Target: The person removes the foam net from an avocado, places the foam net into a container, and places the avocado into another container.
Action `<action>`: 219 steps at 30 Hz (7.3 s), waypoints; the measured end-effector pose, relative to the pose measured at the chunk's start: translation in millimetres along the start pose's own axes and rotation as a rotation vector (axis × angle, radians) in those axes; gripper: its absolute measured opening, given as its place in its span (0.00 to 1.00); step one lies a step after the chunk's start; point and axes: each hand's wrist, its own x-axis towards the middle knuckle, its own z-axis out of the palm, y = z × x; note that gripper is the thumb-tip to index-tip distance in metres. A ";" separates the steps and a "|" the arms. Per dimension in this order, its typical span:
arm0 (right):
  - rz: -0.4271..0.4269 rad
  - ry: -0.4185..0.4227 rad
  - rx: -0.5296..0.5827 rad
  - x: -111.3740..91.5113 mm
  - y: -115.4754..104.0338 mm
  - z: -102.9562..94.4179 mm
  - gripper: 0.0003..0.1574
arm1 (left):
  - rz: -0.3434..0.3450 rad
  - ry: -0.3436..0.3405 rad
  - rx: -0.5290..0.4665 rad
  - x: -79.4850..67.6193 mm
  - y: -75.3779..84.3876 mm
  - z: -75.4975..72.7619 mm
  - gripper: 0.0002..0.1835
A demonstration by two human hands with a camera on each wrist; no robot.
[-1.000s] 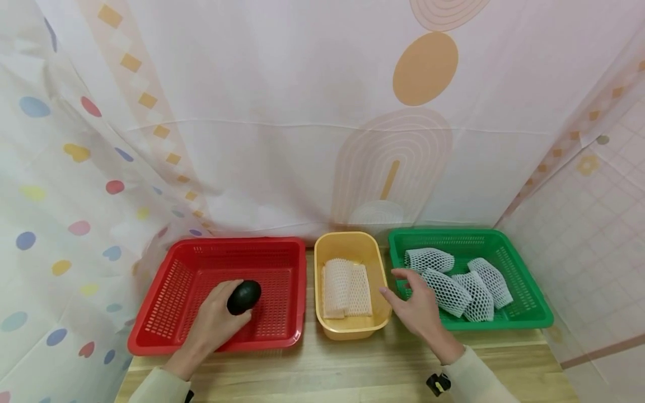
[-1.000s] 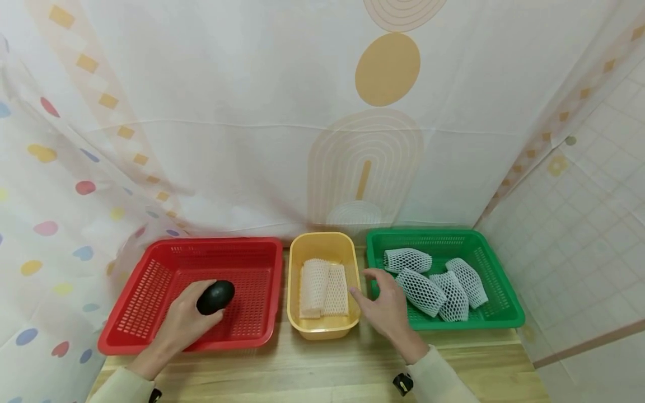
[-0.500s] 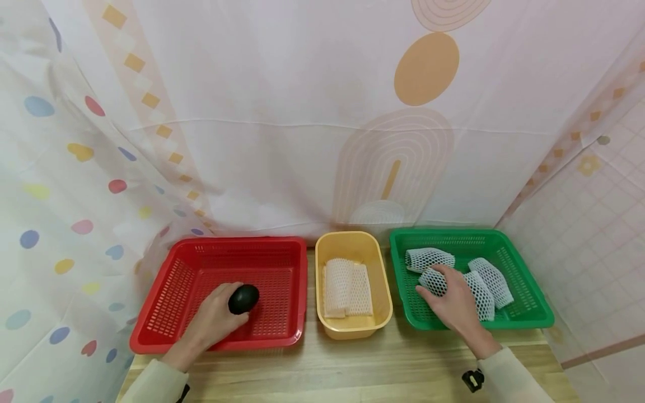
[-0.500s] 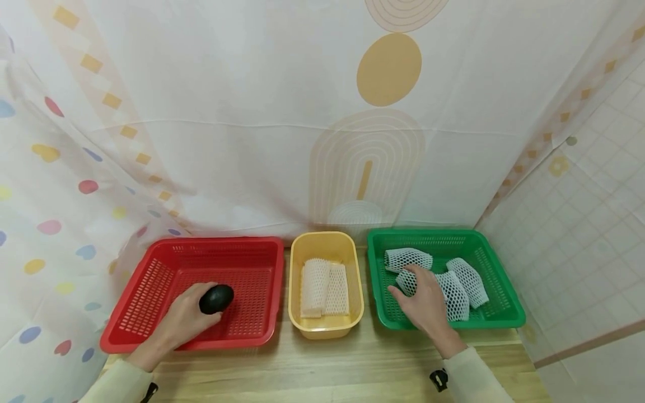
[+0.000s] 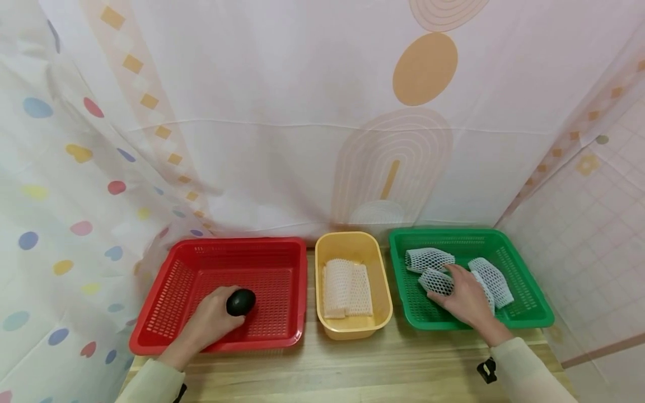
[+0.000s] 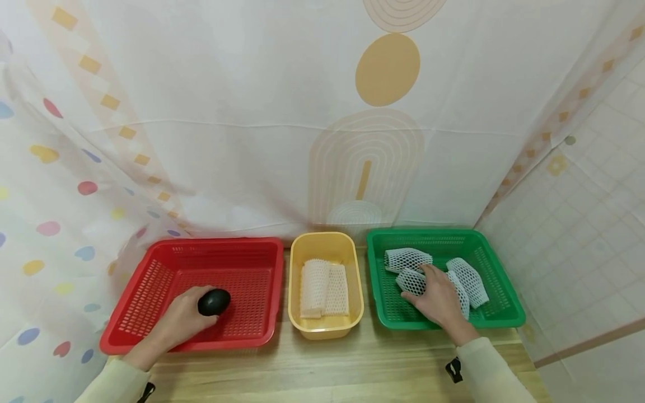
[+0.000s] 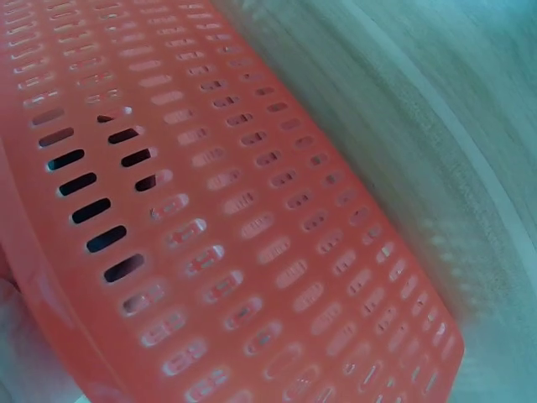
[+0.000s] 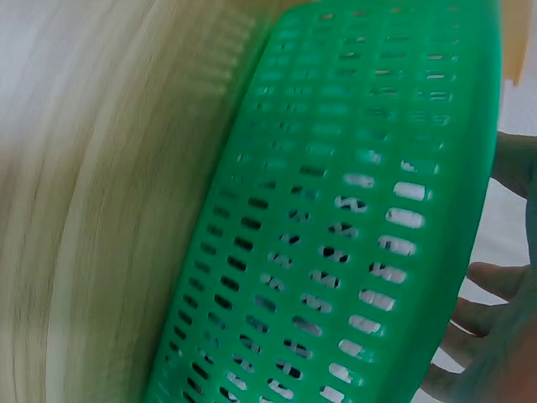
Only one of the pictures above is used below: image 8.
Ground person's right hand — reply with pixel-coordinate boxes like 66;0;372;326
419;129;537;403

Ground green plastic slotted basket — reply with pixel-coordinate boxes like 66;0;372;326
142;0;504;403

